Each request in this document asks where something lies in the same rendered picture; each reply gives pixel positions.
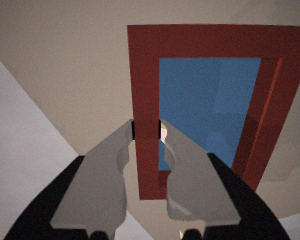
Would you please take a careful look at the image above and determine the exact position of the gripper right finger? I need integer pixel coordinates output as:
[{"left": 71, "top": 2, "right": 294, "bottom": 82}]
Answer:
[{"left": 158, "top": 118, "right": 291, "bottom": 240}]

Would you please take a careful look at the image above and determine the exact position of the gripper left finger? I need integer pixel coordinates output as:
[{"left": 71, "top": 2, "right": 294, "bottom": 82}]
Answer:
[{"left": 3, "top": 119, "right": 135, "bottom": 240}]

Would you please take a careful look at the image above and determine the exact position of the beige board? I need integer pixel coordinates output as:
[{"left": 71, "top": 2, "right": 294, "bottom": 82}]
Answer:
[{"left": 0, "top": 0, "right": 300, "bottom": 240}]

